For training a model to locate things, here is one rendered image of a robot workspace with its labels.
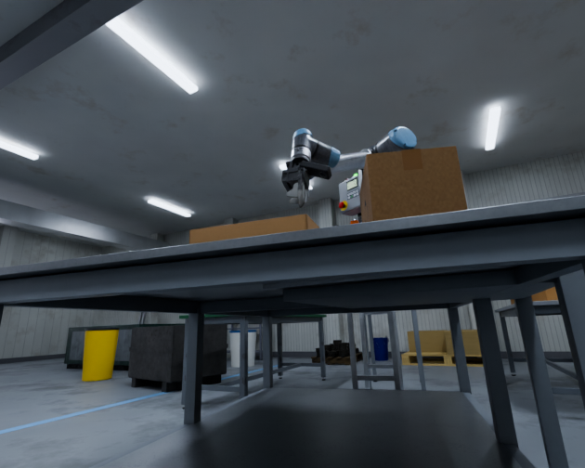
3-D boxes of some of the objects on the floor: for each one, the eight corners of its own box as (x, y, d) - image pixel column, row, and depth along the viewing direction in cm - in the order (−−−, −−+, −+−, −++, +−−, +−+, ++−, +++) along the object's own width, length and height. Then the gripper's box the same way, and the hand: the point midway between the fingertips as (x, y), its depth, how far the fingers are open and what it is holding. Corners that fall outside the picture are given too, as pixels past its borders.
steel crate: (179, 377, 490) (182, 326, 510) (230, 382, 432) (231, 324, 451) (122, 387, 423) (127, 328, 442) (172, 394, 364) (175, 325, 383)
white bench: (279, 377, 457) (277, 317, 479) (330, 379, 426) (326, 315, 447) (174, 409, 293) (178, 315, 314) (245, 416, 261) (246, 311, 282)
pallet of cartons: (497, 360, 564) (491, 329, 578) (503, 367, 481) (496, 330, 494) (410, 359, 624) (407, 331, 637) (401, 365, 540) (397, 332, 553)
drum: (91, 382, 474) (97, 328, 493) (71, 381, 496) (78, 329, 515) (122, 377, 513) (126, 327, 533) (101, 376, 535) (107, 328, 555)
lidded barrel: (239, 364, 646) (239, 330, 663) (262, 364, 626) (261, 329, 643) (223, 367, 601) (223, 331, 618) (247, 368, 581) (247, 330, 598)
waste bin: (394, 358, 636) (391, 335, 648) (390, 360, 607) (387, 336, 618) (374, 358, 652) (371, 335, 663) (370, 360, 622) (368, 336, 634)
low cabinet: (61, 369, 674) (67, 327, 696) (139, 359, 835) (142, 326, 856) (134, 371, 584) (138, 323, 605) (206, 360, 744) (207, 323, 766)
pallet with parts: (365, 358, 659) (364, 338, 669) (349, 365, 566) (347, 341, 576) (330, 358, 690) (329, 339, 700) (309, 364, 597) (308, 342, 607)
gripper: (291, 173, 128) (286, 217, 116) (283, 155, 121) (277, 201, 109) (313, 169, 125) (310, 214, 113) (305, 150, 118) (302, 197, 106)
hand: (302, 203), depth 111 cm, fingers closed
